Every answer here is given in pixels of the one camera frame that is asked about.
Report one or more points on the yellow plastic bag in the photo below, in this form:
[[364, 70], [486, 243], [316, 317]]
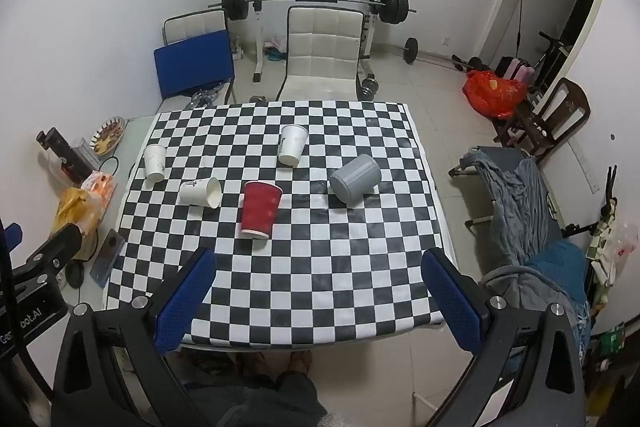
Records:
[[77, 212]]

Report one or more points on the pink suitcase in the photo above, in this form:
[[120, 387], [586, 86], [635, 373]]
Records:
[[517, 69]]

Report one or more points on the blue board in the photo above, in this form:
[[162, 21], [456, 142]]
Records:
[[195, 64]]

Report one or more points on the red paper cup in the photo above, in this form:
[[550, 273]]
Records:
[[259, 209]]

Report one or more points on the person's grey shorts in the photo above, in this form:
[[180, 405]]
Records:
[[260, 402]]

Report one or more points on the grey cloth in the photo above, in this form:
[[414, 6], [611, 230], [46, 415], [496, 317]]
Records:
[[525, 202]]

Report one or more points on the white paper cup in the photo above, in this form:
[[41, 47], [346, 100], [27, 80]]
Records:
[[197, 193], [292, 144], [155, 162]]

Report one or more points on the dark wooden chair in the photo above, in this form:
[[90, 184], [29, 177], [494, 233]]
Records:
[[562, 107]]

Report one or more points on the orange snack packet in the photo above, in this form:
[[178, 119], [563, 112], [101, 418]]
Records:
[[100, 187]]

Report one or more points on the black white checkered tablecloth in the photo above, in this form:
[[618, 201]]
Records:
[[320, 264]]

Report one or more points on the red plastic bag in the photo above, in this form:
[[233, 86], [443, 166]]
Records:
[[495, 94]]

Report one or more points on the grey smartphone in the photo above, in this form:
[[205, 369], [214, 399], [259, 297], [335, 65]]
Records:
[[107, 257]]

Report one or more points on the plate of snacks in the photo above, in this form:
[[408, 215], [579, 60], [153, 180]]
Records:
[[107, 136]]

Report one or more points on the barbell with black plates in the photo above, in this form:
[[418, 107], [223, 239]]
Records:
[[235, 1]]

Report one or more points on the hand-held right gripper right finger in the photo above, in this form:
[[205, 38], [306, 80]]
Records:
[[452, 304]]

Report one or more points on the folding cot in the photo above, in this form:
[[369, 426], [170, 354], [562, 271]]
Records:
[[505, 159]]

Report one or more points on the grey plastic cup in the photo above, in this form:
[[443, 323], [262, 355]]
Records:
[[354, 179]]

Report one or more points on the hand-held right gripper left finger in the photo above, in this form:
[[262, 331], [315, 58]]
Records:
[[184, 304]]

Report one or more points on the small barbell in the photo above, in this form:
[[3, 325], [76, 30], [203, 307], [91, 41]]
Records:
[[411, 51]]

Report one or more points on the white padded chair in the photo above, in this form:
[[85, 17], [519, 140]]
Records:
[[322, 52], [192, 24]]

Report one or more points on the teal blanket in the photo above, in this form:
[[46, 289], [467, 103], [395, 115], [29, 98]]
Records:
[[562, 267]]

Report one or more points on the white barbell rack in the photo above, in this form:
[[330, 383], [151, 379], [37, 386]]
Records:
[[257, 47]]

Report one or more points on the black scooter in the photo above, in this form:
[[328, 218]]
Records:
[[550, 57]]

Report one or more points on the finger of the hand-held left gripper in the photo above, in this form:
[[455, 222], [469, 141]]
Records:
[[13, 238], [55, 247]]

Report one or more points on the black desk device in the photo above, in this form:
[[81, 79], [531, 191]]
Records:
[[65, 154]]

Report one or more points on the metal dumbbell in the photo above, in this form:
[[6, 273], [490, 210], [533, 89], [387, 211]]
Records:
[[369, 88]]

